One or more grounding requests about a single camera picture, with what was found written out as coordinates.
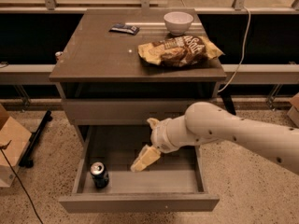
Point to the white ceramic bowl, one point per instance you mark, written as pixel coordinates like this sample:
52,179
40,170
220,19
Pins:
177,23

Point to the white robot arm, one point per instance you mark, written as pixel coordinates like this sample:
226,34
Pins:
204,122

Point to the cardboard box right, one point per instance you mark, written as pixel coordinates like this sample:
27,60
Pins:
293,113

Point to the yellow brown chip bag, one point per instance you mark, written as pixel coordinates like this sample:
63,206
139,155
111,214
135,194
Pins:
179,51

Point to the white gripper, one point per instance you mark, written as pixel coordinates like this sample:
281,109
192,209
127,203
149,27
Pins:
159,135

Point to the closed grey top drawer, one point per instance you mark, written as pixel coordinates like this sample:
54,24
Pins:
122,111

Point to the cardboard box left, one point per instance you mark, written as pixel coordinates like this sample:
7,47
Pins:
14,137

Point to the black stand leg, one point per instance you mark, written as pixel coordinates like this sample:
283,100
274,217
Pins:
26,160
228,102

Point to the open grey middle drawer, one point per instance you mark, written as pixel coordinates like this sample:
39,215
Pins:
174,183

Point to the small can behind cabinet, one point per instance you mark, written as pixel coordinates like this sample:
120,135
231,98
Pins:
58,55

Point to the dark blue snack packet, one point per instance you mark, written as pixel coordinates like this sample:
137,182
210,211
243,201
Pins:
124,28

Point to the cardboard box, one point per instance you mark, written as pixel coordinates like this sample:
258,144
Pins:
14,137
293,113

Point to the blue pepsi can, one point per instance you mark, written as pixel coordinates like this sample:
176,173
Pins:
99,174

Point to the black stand leg left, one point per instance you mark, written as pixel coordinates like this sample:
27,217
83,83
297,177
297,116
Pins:
26,160

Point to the grey drawer cabinet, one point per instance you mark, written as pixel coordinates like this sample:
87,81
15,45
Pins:
99,64

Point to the black stand leg right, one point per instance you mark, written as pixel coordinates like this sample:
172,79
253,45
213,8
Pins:
228,102

